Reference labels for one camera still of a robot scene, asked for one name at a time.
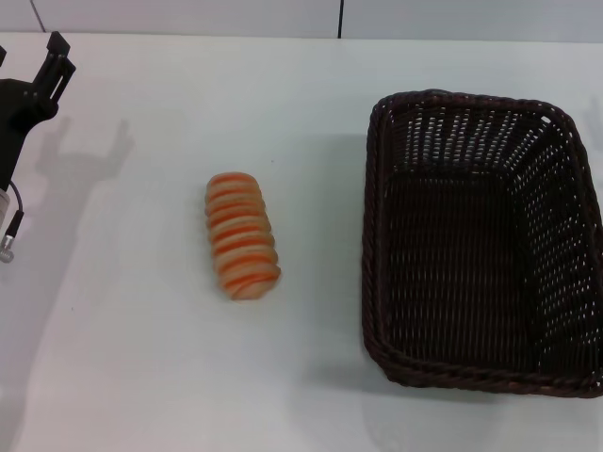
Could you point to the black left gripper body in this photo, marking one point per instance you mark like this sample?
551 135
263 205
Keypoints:
19 108

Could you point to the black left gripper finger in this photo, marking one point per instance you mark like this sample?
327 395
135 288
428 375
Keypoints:
2 55
54 70

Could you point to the orange striped bread loaf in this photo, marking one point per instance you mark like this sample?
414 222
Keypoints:
240 235

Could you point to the dark brown woven basket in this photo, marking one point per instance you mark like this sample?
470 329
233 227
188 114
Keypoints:
471 259

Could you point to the black vertical wall strip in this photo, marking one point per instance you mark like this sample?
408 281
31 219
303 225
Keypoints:
340 19

